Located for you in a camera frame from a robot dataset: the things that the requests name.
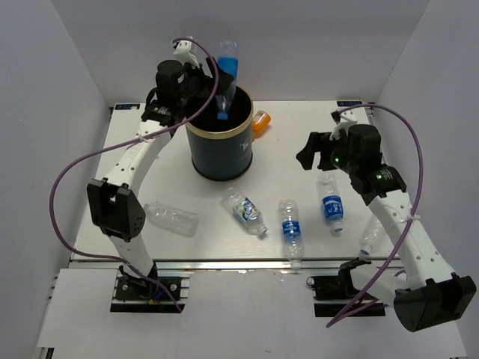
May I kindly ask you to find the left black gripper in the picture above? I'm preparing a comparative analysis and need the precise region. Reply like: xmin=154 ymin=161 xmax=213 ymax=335
xmin=176 ymin=58 xmax=234 ymax=107

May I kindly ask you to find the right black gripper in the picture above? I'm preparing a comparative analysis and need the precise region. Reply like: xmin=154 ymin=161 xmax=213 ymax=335
xmin=295 ymin=130 xmax=358 ymax=176

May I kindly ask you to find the orange plastic bottle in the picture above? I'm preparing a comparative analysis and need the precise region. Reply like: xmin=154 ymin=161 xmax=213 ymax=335
xmin=252 ymin=111 xmax=271 ymax=138

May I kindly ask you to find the green blue label bottle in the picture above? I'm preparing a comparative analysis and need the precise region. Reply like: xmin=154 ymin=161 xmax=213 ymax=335
xmin=222 ymin=187 xmax=268 ymax=238

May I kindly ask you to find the clear unlabelled crushed bottle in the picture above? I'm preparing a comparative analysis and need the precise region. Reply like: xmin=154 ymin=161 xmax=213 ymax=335
xmin=144 ymin=202 xmax=199 ymax=237

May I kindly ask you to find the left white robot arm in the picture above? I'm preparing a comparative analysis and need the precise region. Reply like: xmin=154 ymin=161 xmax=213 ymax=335
xmin=87 ymin=58 xmax=234 ymax=298

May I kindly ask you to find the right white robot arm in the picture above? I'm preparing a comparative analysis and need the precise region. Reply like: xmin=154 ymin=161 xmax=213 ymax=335
xmin=296 ymin=124 xmax=477 ymax=332

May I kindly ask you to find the dark blue round bin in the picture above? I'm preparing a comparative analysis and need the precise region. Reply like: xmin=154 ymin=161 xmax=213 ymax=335
xmin=186 ymin=87 xmax=254 ymax=181

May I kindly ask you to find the right blue corner sticker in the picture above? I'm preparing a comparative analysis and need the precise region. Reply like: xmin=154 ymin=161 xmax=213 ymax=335
xmin=336 ymin=100 xmax=362 ymax=108

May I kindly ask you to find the blue corner sticker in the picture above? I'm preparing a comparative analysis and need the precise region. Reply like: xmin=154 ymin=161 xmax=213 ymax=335
xmin=336 ymin=100 xmax=362 ymax=108
xmin=114 ymin=103 xmax=140 ymax=111

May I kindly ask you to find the left blue corner sticker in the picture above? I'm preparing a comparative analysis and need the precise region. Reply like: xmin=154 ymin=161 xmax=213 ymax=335
xmin=114 ymin=103 xmax=140 ymax=111

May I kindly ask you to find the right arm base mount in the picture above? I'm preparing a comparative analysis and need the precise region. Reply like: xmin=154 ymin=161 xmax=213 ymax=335
xmin=306 ymin=258 xmax=385 ymax=318

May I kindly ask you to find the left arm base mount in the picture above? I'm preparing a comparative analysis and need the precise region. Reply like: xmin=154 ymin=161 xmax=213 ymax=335
xmin=110 ymin=266 xmax=189 ymax=314

